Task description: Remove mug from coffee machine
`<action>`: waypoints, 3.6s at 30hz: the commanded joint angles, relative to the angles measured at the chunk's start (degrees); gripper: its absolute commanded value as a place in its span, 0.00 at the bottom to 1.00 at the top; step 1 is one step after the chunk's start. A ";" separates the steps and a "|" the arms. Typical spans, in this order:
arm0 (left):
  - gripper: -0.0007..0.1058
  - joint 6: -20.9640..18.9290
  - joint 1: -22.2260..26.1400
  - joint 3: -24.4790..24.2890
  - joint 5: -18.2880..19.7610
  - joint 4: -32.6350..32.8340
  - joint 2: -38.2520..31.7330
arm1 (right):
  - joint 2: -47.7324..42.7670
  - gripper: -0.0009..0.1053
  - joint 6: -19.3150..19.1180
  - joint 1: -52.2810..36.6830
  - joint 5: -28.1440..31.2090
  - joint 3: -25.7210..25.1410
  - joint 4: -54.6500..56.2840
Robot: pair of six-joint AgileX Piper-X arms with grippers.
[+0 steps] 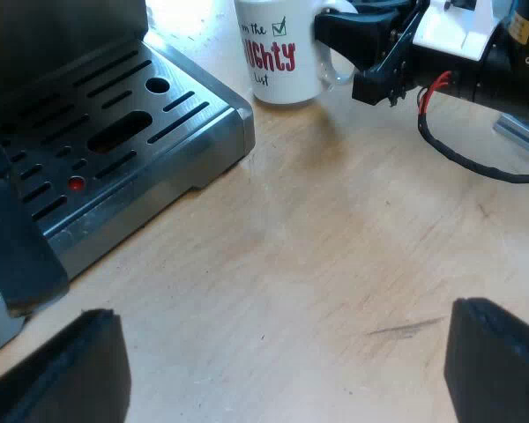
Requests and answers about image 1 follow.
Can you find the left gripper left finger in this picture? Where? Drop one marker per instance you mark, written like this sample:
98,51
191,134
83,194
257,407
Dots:
66,374

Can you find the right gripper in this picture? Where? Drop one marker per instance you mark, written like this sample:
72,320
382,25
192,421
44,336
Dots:
454,75

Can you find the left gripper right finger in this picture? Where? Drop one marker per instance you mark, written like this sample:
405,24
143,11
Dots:
498,365

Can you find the white mug red black print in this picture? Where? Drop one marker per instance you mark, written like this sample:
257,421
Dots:
282,83

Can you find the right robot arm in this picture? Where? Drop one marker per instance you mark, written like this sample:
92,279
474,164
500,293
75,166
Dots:
518,66

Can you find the steel espresso machine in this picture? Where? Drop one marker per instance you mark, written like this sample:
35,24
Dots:
158,128

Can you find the aluminium rail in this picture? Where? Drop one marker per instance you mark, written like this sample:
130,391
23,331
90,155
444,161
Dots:
522,134

